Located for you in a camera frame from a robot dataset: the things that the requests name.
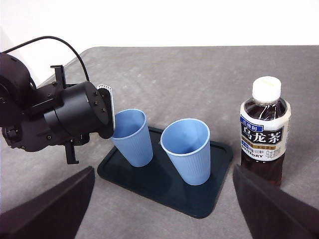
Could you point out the blue ribbed plastic cup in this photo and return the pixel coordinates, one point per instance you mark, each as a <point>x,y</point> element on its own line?
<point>192,164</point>
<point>134,147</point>

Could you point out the dark oolong tea bottle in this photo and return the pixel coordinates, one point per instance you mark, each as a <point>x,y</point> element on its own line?
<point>264,139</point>

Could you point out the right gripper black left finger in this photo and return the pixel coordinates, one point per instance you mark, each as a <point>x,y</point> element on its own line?
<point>42,214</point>

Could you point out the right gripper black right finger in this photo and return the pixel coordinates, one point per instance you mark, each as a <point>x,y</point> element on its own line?
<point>276,214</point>

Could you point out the pale grey left wrist camera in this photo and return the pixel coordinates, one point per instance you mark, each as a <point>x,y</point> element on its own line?
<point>109,104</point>

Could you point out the dark blue rectangular tray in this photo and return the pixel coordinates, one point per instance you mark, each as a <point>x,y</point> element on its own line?
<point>154,189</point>

